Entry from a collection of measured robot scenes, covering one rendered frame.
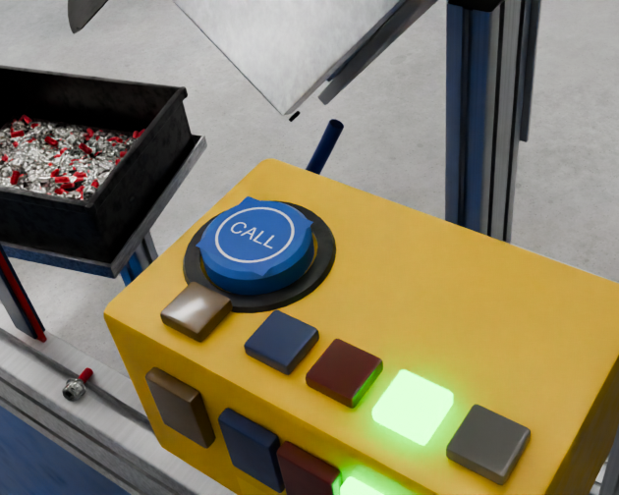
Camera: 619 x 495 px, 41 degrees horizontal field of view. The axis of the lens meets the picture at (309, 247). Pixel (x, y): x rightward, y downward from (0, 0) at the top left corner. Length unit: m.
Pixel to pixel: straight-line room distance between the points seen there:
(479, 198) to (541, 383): 0.63
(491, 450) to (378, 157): 1.84
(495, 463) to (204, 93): 2.19
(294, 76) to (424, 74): 1.74
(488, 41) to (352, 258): 0.50
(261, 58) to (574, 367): 0.41
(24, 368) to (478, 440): 0.40
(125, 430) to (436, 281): 0.29
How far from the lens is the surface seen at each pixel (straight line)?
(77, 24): 0.72
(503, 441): 0.24
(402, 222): 0.30
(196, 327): 0.27
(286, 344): 0.26
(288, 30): 0.62
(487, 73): 0.79
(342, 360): 0.25
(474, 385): 0.25
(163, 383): 0.29
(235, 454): 0.29
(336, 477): 0.26
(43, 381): 0.57
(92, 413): 0.54
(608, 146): 2.11
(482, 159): 0.85
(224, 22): 0.63
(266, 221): 0.29
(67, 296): 1.89
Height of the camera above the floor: 1.28
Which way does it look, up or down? 44 degrees down
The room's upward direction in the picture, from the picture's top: 9 degrees counter-clockwise
